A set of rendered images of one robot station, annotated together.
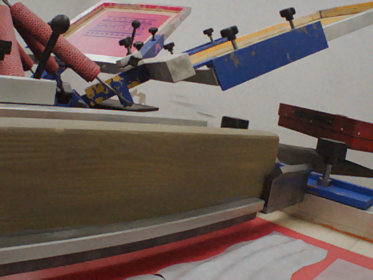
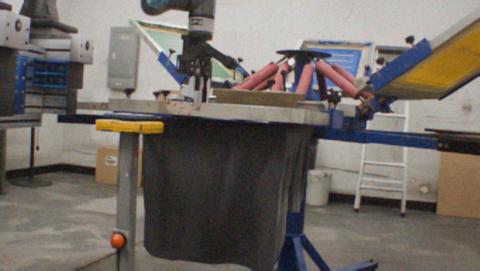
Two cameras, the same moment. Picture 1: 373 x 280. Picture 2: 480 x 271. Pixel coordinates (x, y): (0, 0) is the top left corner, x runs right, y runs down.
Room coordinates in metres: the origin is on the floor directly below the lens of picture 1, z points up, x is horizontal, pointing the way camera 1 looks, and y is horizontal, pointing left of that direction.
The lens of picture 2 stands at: (-0.69, -1.83, 1.01)
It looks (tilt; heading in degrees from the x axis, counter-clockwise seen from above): 3 degrees down; 65
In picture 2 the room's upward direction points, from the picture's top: 4 degrees clockwise
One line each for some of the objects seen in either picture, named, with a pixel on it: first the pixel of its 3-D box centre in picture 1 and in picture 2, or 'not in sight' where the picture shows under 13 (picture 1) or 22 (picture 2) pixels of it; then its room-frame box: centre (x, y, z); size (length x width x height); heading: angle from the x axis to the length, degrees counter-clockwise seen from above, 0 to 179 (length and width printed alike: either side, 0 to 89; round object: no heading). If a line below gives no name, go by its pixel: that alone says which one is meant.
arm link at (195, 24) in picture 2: not in sight; (200, 27); (-0.15, -0.38, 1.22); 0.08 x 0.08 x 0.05
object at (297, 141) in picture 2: not in sight; (292, 192); (0.23, -0.30, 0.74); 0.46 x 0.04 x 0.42; 48
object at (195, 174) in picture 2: not in sight; (207, 196); (-0.08, -0.33, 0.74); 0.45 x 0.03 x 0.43; 138
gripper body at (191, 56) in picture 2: not in sight; (195, 56); (-0.15, -0.37, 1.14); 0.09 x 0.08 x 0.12; 138
